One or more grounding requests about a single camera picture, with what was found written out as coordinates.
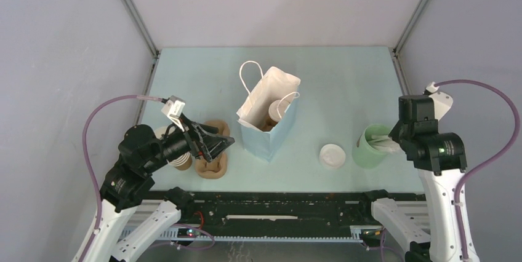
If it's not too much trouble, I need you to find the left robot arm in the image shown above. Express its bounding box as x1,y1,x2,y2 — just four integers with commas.
74,118,235,261

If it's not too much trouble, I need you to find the brown paper coffee cup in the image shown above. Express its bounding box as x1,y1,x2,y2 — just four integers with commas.
261,116,278,132

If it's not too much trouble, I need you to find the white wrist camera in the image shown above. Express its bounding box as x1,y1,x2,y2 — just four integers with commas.
161,95,186,132
424,82,454,121

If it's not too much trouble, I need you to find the white coffee cup lid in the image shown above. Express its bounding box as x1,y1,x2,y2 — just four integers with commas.
268,99,291,123

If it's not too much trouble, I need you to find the light blue paper bag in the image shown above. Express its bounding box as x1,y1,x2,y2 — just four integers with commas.
236,60,301,162

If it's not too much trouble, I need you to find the brown pulp cup carrier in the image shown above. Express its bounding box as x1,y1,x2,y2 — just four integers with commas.
193,119,230,180

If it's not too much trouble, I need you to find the stack of white lids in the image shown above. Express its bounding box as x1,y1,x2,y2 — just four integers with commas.
319,143,346,169

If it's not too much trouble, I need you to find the stack of paper cups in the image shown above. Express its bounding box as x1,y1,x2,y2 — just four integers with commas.
154,126,192,171

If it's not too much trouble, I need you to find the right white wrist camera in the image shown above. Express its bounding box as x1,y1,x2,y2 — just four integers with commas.
424,82,454,121

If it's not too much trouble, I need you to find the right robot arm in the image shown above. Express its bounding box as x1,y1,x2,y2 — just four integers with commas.
358,92,479,261

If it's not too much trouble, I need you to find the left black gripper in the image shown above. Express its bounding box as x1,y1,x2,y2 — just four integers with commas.
145,111,236,172

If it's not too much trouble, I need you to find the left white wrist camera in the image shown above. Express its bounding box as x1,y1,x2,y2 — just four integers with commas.
161,95,186,132

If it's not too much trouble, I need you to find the green cylindrical container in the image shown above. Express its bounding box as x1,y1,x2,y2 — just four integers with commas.
351,124,391,169

